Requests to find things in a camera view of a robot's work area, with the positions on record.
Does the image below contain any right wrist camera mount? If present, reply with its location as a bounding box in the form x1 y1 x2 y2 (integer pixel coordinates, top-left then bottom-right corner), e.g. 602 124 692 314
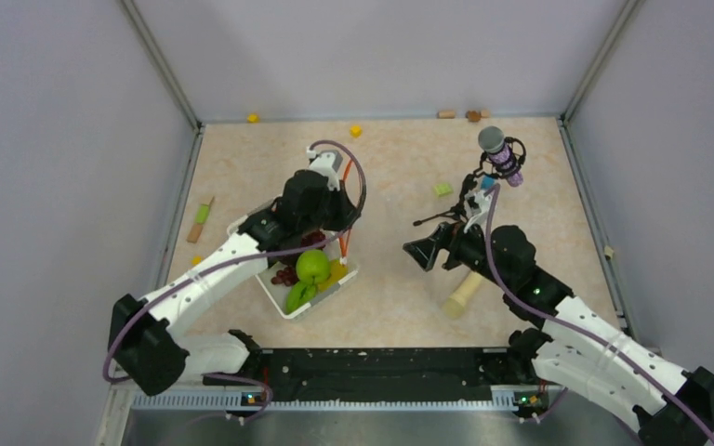
463 190 495 233

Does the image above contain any purple cable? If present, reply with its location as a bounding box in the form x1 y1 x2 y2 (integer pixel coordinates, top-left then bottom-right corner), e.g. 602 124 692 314
483 183 714 446
101 139 368 426

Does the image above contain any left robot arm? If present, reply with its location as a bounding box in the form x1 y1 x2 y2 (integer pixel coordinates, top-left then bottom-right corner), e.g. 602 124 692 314
103 169 367 396

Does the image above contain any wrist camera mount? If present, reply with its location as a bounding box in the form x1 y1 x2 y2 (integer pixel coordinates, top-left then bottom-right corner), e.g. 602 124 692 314
463 190 495 233
306 146 343 191

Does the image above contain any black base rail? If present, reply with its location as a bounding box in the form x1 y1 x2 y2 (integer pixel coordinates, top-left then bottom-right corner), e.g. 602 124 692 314
252 348 531 408

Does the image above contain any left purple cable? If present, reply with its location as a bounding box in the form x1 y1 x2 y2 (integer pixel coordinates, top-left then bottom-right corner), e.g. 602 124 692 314
101 139 368 426

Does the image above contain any blue toy block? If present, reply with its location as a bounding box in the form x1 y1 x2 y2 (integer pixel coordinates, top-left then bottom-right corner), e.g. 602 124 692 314
480 177 496 190

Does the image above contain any green and wood stick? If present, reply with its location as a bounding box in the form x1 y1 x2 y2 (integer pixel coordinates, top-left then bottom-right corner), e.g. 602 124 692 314
186 195 215 243

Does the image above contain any green apple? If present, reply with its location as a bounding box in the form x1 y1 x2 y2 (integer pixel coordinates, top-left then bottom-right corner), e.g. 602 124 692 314
296 249 330 284

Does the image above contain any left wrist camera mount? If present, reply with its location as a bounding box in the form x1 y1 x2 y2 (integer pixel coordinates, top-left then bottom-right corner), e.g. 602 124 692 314
306 146 343 191

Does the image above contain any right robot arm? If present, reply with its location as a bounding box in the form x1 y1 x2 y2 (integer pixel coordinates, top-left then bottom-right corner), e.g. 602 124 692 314
403 223 714 445

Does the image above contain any white plastic basket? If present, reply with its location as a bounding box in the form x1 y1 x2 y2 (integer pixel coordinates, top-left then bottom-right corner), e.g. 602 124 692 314
254 235 359 321

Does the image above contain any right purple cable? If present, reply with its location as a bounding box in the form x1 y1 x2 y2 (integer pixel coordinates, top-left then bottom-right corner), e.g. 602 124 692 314
483 183 714 446

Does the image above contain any light green block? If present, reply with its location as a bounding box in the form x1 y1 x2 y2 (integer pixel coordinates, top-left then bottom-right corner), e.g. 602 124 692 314
433 182 454 198

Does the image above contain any red grape bunch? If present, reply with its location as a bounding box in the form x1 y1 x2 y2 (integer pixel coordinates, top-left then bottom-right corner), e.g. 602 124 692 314
300 230 327 247
271 266 299 287

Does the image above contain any yellow fruit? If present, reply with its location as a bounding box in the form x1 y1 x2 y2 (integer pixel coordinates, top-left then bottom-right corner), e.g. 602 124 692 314
317 258 349 293

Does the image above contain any green pepper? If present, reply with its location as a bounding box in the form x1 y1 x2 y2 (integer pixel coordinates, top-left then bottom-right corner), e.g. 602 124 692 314
284 282 319 314

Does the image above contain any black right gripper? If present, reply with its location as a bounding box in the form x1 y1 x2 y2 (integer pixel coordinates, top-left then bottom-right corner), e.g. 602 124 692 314
403 214 512 290

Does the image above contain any microphone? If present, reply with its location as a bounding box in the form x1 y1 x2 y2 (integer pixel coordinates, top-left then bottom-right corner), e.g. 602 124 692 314
413 125 527 227

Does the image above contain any yellow cube on table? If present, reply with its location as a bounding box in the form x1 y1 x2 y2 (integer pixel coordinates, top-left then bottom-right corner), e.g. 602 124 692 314
350 125 363 138

